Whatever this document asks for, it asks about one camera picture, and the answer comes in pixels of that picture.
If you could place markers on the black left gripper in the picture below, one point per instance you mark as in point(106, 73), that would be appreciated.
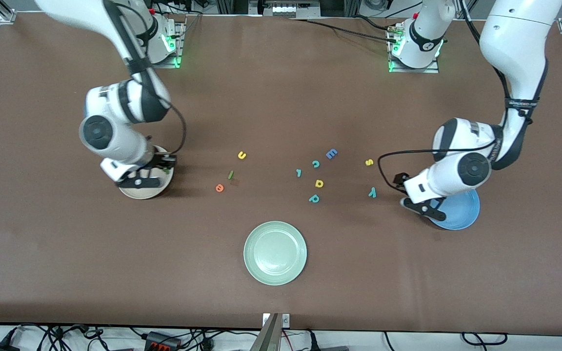
point(400, 179)

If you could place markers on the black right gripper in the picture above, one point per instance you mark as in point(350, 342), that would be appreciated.
point(160, 163)

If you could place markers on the teal letter y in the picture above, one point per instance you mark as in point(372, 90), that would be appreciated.
point(372, 192)

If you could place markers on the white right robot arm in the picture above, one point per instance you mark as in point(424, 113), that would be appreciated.
point(115, 141)

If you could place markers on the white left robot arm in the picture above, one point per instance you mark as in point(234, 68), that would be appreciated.
point(461, 170)

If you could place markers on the beige brown plate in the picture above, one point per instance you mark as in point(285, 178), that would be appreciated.
point(149, 192)

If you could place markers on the blue plate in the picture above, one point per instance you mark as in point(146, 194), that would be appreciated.
point(461, 217)

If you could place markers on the blue letter E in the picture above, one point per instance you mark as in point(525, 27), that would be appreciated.
point(331, 154)

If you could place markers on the teal letter p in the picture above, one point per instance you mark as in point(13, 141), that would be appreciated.
point(314, 198)

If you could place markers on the brown table cloth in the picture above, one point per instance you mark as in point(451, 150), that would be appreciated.
point(281, 97)

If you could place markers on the pale green plate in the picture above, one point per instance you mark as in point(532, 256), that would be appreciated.
point(275, 253)

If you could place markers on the black orange power strip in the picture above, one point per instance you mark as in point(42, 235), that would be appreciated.
point(161, 340)

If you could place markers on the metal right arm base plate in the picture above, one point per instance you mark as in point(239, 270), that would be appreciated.
point(178, 56)

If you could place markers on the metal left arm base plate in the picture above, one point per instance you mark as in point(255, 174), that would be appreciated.
point(432, 69)

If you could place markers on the grey metal bracket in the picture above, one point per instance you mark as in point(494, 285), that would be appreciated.
point(271, 336)

